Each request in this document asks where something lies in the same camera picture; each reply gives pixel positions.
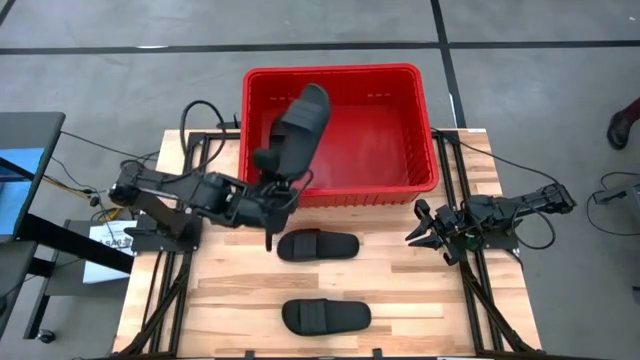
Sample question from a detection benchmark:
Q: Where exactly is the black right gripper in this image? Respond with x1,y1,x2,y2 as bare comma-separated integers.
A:
405,197,484,266

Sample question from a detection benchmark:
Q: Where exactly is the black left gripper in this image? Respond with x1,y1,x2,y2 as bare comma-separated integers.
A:
230,174,307,251

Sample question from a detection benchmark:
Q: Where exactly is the black slide sandal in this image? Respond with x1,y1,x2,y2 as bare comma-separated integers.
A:
276,228,361,263
280,298,373,337
252,83,332,184

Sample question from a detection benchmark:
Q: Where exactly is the red plastic bin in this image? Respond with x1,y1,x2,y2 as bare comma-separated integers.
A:
237,63,441,209

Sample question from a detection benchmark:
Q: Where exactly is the white printed paper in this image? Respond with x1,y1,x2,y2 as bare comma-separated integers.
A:
82,219,137,285

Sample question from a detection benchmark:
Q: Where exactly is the grey device on floor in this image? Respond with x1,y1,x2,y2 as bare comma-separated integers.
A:
593,180,640,205

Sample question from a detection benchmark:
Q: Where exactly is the black desk beam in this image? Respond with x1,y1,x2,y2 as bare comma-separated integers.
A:
17,213,136,275

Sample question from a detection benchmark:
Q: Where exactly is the person's foot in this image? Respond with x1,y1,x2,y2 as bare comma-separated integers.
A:
606,97,640,151

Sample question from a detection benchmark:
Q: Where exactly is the black desk top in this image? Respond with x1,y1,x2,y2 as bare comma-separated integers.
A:
0,111,67,241

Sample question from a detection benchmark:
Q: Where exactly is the blue panel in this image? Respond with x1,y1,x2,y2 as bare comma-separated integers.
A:
0,147,46,236

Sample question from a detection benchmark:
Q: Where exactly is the black desk leg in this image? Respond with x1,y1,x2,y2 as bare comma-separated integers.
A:
22,259,54,341

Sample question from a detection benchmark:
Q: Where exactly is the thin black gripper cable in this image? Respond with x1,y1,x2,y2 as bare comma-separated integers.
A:
293,168,316,202

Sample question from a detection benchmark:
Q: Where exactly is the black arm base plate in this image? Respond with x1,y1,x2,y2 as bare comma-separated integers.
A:
447,227,521,252
123,214,204,254

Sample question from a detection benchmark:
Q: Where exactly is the black aluminium support frame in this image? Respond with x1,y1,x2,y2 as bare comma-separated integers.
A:
117,130,241,357
432,130,541,357

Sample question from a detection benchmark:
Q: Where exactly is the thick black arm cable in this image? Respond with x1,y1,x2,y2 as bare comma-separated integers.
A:
178,99,242,176

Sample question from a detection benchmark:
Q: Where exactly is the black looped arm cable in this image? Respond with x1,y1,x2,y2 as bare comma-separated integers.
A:
514,204,557,251

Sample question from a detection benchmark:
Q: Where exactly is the black floor cable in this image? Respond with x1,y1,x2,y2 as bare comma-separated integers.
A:
585,171,640,236

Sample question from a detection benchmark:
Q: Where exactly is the grey base plate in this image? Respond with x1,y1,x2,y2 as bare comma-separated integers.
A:
47,218,136,297

